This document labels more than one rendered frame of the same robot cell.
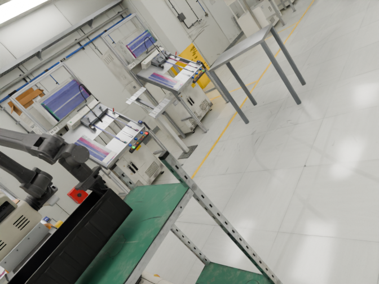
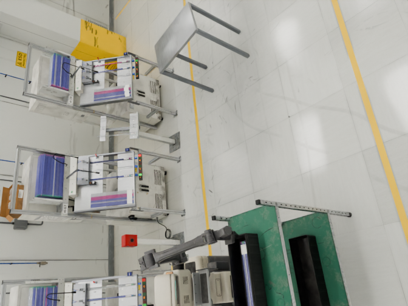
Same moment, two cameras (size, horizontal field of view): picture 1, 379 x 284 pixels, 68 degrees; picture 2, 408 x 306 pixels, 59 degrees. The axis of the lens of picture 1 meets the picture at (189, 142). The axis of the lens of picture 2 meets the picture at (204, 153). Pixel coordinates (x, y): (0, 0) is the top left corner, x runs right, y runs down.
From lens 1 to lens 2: 1.53 m
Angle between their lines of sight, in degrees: 19
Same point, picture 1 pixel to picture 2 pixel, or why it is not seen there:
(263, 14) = not seen: outside the picture
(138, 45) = (60, 76)
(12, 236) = (187, 289)
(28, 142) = (200, 242)
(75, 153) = (226, 232)
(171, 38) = (59, 30)
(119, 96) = (56, 125)
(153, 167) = (157, 175)
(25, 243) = (196, 287)
